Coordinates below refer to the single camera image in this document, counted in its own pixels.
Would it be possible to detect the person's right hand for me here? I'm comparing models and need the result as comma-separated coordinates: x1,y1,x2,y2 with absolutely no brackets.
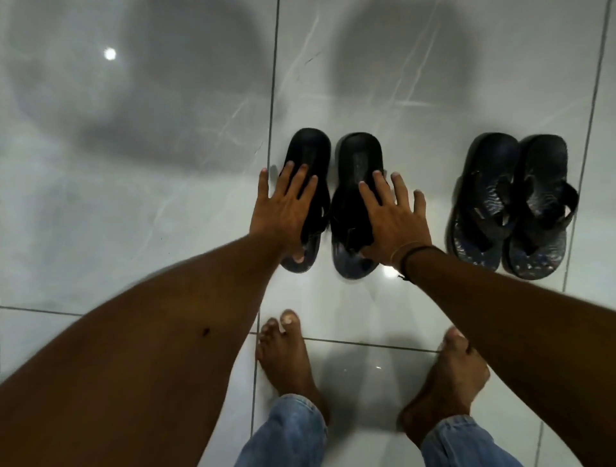
358,170,433,267

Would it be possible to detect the person's left hand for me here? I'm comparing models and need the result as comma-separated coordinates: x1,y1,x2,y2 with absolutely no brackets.
249,161,319,261

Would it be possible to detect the person's right forearm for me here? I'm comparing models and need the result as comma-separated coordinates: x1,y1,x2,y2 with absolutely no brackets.
398,246,616,467

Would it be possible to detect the person's left forearm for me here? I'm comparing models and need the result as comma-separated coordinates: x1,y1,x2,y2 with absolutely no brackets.
0,233,289,467

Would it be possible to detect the plain black flip-flop sandal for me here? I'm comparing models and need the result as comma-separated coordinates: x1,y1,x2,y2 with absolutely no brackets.
330,132,385,281
280,127,332,274

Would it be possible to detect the person's left foot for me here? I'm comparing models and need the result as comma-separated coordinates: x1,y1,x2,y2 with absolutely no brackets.
255,309,331,425

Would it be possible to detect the person's foot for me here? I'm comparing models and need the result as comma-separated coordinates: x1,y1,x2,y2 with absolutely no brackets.
255,309,331,425
397,327,491,448

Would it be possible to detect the person's right foot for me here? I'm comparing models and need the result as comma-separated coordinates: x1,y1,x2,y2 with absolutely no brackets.
397,327,491,448

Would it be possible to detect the person's right jeans leg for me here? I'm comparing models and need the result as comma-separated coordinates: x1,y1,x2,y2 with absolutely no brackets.
421,415,524,467

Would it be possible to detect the person's jeans leg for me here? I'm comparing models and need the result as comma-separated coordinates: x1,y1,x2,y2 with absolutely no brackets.
421,415,524,467
234,394,329,467

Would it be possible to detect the person's left jeans leg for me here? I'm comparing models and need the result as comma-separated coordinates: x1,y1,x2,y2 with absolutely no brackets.
234,394,329,467

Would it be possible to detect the black cord wristband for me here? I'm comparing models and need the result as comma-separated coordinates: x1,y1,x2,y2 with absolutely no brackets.
389,240,444,284

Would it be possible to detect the black patterned strap sandal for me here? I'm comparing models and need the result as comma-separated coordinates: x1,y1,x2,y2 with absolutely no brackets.
501,134,580,282
445,132,522,273

